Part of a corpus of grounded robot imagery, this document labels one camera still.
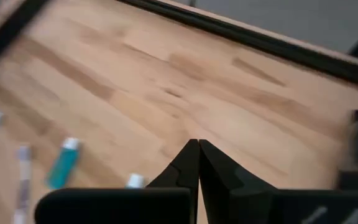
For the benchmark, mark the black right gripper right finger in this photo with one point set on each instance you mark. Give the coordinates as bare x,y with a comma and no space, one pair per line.
225,186

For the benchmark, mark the teal bottle white cap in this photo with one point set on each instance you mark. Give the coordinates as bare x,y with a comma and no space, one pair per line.
135,181
62,165

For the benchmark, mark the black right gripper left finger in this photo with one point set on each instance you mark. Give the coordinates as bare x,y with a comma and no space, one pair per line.
179,180

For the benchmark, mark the black aluminium table frame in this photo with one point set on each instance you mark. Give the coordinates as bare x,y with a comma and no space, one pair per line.
259,37

